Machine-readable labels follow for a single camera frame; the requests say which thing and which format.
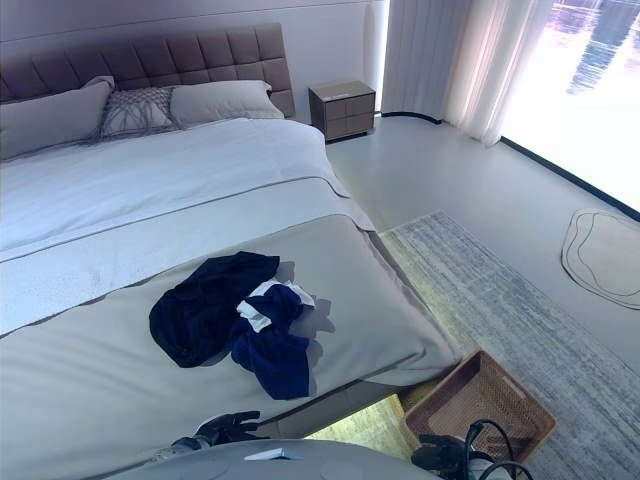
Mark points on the black garment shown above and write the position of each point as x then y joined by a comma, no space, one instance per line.
205,305

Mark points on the brown tufted headboard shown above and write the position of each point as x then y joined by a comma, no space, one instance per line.
165,62

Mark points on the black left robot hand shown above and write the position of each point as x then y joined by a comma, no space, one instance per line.
227,424

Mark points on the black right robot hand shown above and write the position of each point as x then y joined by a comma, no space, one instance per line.
436,452

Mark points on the patterned grey cushion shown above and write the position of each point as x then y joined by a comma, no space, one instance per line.
135,111

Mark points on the grey striped rug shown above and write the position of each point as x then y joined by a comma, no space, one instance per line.
505,320

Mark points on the grey robot torso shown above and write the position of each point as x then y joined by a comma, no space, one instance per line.
290,461

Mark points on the grey pillow with flange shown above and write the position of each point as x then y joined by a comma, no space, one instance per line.
222,104

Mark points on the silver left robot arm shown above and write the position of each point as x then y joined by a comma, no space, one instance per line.
180,446

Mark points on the blue and white garment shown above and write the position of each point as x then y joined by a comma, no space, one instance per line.
272,345

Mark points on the small irregular grey mat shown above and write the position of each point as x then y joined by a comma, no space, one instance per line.
602,257

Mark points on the white sheer curtain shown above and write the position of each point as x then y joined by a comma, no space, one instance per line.
470,65

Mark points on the brown nightstand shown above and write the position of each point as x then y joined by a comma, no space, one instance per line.
343,111

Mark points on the large grey pillow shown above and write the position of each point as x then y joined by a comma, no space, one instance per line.
47,120

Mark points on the brown woven basket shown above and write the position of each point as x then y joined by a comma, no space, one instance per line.
480,400

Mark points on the bed with grey cover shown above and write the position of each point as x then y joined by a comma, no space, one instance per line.
165,260

